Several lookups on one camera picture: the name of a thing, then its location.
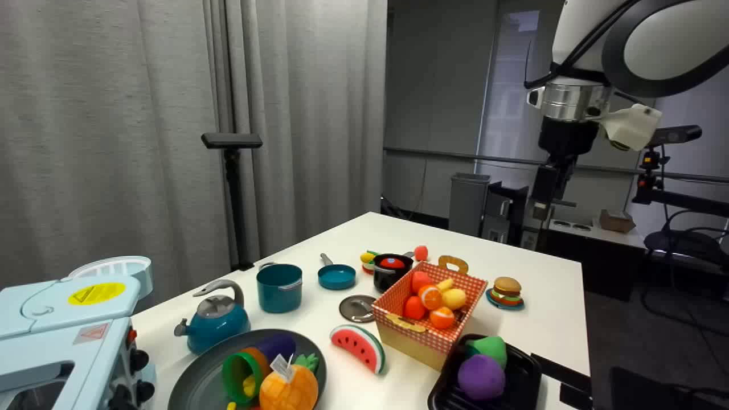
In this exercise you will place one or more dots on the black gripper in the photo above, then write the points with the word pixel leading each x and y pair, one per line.
pixel 569 139

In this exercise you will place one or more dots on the watermelon slice toy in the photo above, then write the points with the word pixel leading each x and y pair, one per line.
pixel 356 344

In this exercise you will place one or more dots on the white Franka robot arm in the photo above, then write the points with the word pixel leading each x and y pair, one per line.
pixel 593 31

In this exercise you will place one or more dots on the toy burger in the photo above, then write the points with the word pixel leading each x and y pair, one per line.
pixel 507 293

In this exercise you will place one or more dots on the yellow toy banana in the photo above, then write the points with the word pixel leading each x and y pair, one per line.
pixel 446 286

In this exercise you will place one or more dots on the yellow toy lemon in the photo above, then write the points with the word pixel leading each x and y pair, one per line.
pixel 455 300

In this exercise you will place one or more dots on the red orange toy peach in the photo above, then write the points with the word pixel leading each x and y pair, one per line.
pixel 421 280

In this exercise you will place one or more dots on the orange slice toy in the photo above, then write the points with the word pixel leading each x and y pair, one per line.
pixel 432 297

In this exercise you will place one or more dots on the orange round toy fruit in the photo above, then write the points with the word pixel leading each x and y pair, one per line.
pixel 444 318

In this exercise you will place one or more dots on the red toy tomato half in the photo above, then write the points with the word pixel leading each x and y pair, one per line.
pixel 393 263

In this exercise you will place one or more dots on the red round toy fruit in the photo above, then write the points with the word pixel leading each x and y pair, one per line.
pixel 414 309

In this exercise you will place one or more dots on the yellow green vegetable toy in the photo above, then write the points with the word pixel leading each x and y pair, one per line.
pixel 367 260

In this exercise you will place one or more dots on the red checkered cardboard basket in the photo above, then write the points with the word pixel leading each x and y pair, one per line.
pixel 414 342

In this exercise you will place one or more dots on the teal toy pot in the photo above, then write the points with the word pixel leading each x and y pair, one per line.
pixel 278 293

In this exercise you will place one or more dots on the purple toy eggplant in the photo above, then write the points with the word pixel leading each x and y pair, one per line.
pixel 278 346

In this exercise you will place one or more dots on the teal toy kettle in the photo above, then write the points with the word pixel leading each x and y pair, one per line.
pixel 218 322

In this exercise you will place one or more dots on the green toy cup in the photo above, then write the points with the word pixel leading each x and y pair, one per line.
pixel 231 373

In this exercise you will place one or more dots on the light blue toy oven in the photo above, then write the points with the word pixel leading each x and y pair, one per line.
pixel 61 342

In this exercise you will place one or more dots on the brown cardboard box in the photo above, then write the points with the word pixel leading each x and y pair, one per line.
pixel 616 222

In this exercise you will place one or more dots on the grey metal cabinet box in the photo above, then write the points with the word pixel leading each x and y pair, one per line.
pixel 467 203

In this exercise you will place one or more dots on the black grill tray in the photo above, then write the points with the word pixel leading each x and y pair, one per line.
pixel 520 378

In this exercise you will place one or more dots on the purple plush fruit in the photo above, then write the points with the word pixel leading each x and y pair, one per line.
pixel 481 378

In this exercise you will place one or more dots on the grey round pot lid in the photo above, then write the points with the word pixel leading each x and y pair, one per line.
pixel 356 309

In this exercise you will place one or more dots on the dark small bowl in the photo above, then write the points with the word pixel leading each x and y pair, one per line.
pixel 336 276

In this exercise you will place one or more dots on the orange plush pineapple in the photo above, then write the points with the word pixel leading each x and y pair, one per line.
pixel 293 390

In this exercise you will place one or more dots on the grey curtain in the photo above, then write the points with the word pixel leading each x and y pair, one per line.
pixel 116 115

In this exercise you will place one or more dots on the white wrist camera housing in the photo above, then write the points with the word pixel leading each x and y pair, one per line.
pixel 629 125

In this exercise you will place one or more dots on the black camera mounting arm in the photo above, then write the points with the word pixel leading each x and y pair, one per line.
pixel 669 198

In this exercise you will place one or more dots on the black stereo camera bar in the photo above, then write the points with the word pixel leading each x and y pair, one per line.
pixel 231 139
pixel 676 135

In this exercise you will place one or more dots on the black metal bracket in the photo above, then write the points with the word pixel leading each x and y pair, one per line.
pixel 571 377

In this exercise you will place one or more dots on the black camera stand pole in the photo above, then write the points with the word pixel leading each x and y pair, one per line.
pixel 233 205

